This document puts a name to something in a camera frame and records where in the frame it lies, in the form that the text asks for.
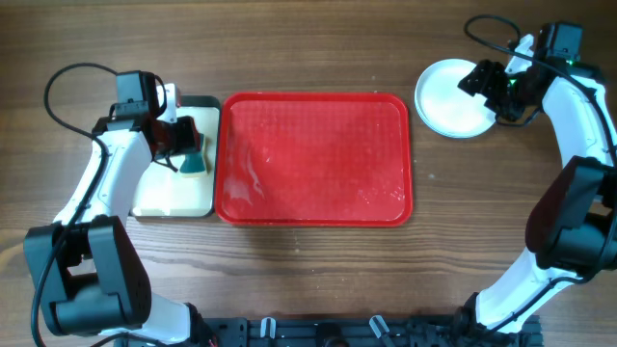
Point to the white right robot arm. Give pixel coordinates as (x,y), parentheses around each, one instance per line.
(570,235)

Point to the black soapy water tray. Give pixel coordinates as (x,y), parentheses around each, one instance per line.
(162,192)

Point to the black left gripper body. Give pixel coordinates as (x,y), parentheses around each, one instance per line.
(179,142)

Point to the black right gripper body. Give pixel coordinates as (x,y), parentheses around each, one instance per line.
(503,93)

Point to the white plate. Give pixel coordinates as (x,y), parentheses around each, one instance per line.
(444,107)

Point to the green yellow sponge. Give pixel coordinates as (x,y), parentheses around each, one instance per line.
(194,163)

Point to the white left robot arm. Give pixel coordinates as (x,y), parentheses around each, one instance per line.
(88,277)

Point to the red serving tray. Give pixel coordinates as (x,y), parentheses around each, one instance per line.
(314,160)

